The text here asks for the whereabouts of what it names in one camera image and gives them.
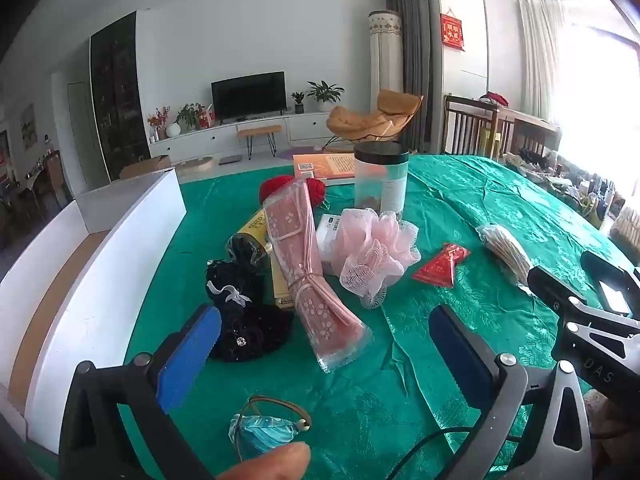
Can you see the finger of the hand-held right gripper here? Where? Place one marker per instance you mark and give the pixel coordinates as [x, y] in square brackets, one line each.
[595, 262]
[550, 285]

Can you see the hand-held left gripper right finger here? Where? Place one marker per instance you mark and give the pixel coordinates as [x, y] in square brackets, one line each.
[460, 355]

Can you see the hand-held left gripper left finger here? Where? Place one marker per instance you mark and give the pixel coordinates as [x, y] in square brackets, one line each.
[190, 355]

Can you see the beige striped socks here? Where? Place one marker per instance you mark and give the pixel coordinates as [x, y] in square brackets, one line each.
[505, 250]

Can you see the black velvet hair accessory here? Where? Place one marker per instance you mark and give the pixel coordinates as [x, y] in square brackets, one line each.
[240, 320]

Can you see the red packet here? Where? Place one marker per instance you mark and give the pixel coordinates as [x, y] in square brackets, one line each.
[440, 267]

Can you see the white cardboard box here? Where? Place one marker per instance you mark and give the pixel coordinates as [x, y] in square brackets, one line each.
[125, 260]

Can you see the yellow tissue pack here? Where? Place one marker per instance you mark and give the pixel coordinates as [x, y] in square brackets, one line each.
[281, 280]

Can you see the pink mesh bath sponge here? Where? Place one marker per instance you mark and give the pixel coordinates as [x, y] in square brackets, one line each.
[370, 255]

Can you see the pink floral towel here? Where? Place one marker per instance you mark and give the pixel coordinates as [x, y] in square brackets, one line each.
[295, 245]

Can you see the white wet wipes pack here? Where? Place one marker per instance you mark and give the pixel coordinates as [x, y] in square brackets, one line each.
[327, 240]

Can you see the person's right hand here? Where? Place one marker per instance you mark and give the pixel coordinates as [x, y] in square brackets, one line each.
[615, 440]

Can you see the person's left hand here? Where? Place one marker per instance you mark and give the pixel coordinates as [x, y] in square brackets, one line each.
[265, 465]

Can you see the green patterned tablecloth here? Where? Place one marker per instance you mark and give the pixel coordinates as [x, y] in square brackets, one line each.
[450, 200]

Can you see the wooden slatted chair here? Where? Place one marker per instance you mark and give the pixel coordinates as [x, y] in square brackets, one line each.
[530, 132]
[467, 110]

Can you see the red yarn ball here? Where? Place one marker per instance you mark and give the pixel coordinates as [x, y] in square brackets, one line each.
[272, 187]

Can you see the clear jar with black lid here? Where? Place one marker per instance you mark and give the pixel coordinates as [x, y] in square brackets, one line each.
[380, 185]

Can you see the brown cardboard box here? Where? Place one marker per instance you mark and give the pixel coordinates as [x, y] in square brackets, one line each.
[145, 165]

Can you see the white curtain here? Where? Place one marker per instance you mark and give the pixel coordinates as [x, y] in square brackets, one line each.
[540, 60]

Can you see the white round vase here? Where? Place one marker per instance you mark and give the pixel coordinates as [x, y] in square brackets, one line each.
[173, 129]

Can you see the orange book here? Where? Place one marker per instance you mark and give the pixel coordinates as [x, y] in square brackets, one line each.
[325, 165]

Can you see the small wooden bench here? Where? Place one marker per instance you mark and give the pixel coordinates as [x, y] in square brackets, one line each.
[260, 130]

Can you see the red gift box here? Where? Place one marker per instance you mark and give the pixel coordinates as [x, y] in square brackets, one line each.
[206, 119]

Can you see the red flower arrangement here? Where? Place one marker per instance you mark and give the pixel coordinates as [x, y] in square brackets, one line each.
[159, 120]

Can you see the bushy green potted plant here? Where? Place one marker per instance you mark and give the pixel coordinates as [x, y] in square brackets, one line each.
[189, 115]

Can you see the white television cabinet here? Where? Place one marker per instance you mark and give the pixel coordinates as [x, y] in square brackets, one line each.
[310, 127]

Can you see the orange lounge chair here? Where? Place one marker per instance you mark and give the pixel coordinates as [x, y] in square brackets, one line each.
[350, 120]

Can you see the grey curtain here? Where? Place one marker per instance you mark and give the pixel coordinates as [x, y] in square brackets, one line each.
[415, 60]

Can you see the black display cabinet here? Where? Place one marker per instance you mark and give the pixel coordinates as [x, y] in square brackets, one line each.
[120, 100]

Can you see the flat screen television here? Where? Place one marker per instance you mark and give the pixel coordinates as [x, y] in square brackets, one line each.
[248, 95]

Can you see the small potted plant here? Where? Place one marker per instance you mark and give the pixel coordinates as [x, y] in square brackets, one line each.
[299, 102]

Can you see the standing air conditioner with cover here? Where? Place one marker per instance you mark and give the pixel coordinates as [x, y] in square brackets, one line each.
[386, 60]

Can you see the large green potted plant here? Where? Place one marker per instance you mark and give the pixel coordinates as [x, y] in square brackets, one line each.
[325, 92]

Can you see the red wall calendar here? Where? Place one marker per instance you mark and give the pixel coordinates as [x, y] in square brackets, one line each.
[452, 32]

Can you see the framed wall picture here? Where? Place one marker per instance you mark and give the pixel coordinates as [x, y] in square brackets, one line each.
[29, 127]

